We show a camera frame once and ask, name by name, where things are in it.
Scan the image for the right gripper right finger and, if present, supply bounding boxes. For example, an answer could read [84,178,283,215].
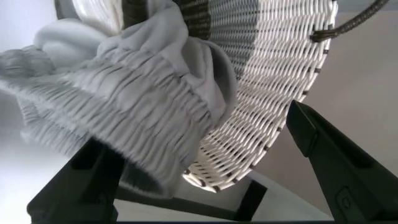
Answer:
[285,99,398,223]

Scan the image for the pale grey shorts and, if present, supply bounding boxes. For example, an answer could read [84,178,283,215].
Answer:
[0,0,239,199]

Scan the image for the white laundry basket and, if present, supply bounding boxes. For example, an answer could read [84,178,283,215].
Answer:
[54,0,391,194]

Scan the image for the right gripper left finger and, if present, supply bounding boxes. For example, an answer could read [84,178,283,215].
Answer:
[27,138,126,223]

